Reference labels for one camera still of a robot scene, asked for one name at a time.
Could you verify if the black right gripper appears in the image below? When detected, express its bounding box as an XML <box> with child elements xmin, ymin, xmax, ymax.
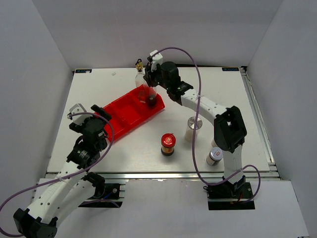
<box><xmin>143</xmin><ymin>62</ymin><xmax>170</xmax><ymax>91</ymax></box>

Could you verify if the clear liquid glass bottle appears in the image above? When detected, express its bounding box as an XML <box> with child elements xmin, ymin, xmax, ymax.
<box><xmin>135</xmin><ymin>59</ymin><xmax>149</xmax><ymax>104</ymax></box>

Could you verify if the dark liquid glass bottle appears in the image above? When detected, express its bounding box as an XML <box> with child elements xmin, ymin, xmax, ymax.
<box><xmin>145</xmin><ymin>85</ymin><xmax>157</xmax><ymax>107</ymax></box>

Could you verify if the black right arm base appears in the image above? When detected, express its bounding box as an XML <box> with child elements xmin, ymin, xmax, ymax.
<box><xmin>203</xmin><ymin>182</ymin><xmax>253</xmax><ymax>201</ymax></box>

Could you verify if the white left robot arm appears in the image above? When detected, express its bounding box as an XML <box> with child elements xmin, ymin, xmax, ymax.
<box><xmin>13</xmin><ymin>113</ymin><xmax>111</xmax><ymax>238</ymax></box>

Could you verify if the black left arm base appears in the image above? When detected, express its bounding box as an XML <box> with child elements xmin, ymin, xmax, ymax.
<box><xmin>85</xmin><ymin>183</ymin><xmax>126</xmax><ymax>202</ymax></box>

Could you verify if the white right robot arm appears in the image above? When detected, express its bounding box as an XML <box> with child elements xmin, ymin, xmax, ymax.
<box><xmin>143</xmin><ymin>61</ymin><xmax>247</xmax><ymax>198</ymax></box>

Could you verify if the red plastic organizer tray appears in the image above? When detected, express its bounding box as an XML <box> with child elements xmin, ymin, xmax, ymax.
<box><xmin>103</xmin><ymin>87</ymin><xmax>165</xmax><ymax>141</ymax></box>

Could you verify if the blue left table label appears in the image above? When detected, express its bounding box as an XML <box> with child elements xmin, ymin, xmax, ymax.
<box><xmin>75</xmin><ymin>69</ymin><xmax>92</xmax><ymax>73</ymax></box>

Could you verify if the blue table corner label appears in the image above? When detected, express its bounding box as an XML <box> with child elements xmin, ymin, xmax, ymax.
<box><xmin>221</xmin><ymin>67</ymin><xmax>240</xmax><ymax>72</ymax></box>

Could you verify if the red lid dark sauce jar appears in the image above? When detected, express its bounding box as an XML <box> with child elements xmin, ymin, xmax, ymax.
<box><xmin>161</xmin><ymin>133</ymin><xmax>176</xmax><ymax>156</ymax></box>

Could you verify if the silver lid white powder jar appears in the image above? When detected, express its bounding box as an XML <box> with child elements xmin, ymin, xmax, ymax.
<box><xmin>184</xmin><ymin>117</ymin><xmax>203</xmax><ymax>142</ymax></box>

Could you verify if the silver lid blue label jar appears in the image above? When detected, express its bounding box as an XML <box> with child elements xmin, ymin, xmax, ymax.
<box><xmin>211</xmin><ymin>139</ymin><xmax>217</xmax><ymax>147</ymax></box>

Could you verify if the white lid brown spice jar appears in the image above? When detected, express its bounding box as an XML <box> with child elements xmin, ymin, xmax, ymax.
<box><xmin>206</xmin><ymin>147</ymin><xmax>223</xmax><ymax>166</ymax></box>

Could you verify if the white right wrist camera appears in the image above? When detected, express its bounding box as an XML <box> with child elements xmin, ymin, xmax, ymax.
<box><xmin>148</xmin><ymin>50</ymin><xmax>163</xmax><ymax>72</ymax></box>

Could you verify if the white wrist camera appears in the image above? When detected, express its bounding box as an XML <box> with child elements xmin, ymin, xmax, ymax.
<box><xmin>67</xmin><ymin>103</ymin><xmax>89</xmax><ymax>125</ymax></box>
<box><xmin>148</xmin><ymin>50</ymin><xmax>163</xmax><ymax>72</ymax></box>

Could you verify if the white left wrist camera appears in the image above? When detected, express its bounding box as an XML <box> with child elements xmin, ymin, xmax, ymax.
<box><xmin>67</xmin><ymin>103</ymin><xmax>89</xmax><ymax>125</ymax></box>

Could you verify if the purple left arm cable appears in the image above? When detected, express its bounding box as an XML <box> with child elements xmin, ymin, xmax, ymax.
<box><xmin>0</xmin><ymin>111</ymin><xmax>115</xmax><ymax>237</ymax></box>

